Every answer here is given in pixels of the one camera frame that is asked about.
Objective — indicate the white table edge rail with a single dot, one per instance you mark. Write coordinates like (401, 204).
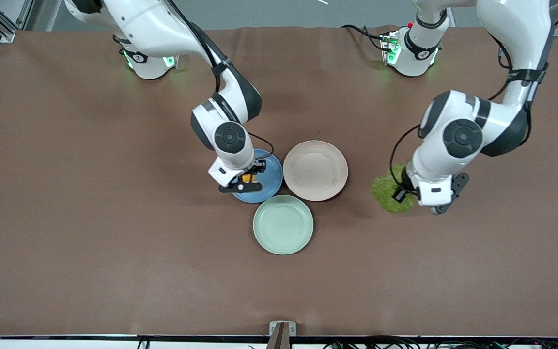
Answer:
(41, 344)

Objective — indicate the brown table cover mat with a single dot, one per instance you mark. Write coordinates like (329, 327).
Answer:
(114, 266)

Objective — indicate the blue plate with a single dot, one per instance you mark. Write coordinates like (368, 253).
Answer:
(270, 182)

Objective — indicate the pale green plate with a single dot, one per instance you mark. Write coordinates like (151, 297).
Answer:
(283, 225)

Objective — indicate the yellow lemon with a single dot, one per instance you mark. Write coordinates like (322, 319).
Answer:
(248, 178)

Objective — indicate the green lettuce leaf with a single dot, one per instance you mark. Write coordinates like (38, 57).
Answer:
(384, 193)

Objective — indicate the metal table edge bracket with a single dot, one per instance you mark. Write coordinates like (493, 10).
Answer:
(282, 332)

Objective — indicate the beige pink plate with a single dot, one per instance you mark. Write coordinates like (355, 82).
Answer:
(315, 170)

